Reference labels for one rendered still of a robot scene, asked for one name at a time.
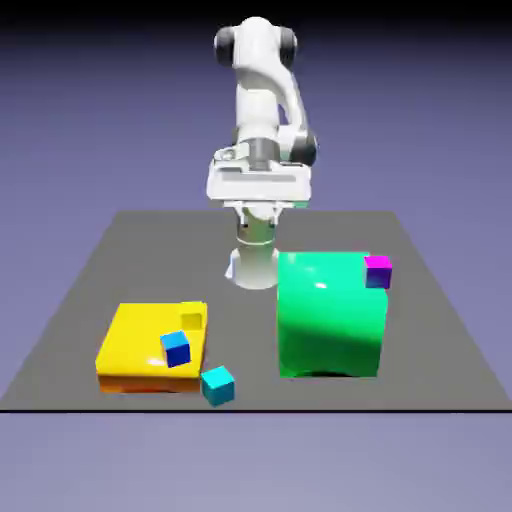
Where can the large yellow box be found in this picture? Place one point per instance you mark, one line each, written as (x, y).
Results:
(152, 344)

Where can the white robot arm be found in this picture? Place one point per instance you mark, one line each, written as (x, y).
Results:
(256, 108)

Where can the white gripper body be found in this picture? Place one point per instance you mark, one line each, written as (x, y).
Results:
(258, 184)

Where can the small yellow cube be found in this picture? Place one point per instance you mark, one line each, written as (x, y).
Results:
(192, 320)

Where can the small cyan cube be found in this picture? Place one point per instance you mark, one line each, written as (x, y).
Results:
(217, 384)

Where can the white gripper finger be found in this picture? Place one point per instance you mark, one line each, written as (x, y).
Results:
(241, 214)
(276, 214)

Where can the large green box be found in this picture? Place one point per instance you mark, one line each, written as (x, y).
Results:
(330, 316)

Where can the small magenta cube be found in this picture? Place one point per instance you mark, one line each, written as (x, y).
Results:
(378, 271)

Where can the small blue cube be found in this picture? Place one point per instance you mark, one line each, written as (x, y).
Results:
(176, 348)

